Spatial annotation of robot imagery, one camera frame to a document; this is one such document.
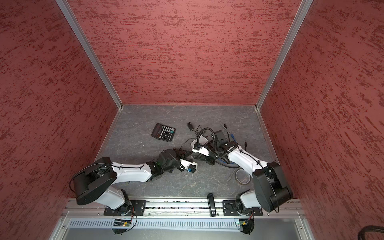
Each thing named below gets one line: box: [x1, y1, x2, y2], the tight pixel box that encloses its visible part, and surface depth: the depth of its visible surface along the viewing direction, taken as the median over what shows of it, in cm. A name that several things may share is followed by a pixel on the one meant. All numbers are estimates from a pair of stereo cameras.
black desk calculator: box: [151, 122, 176, 143], surface depth 105 cm
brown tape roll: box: [234, 168, 252, 186], surface depth 86 cm
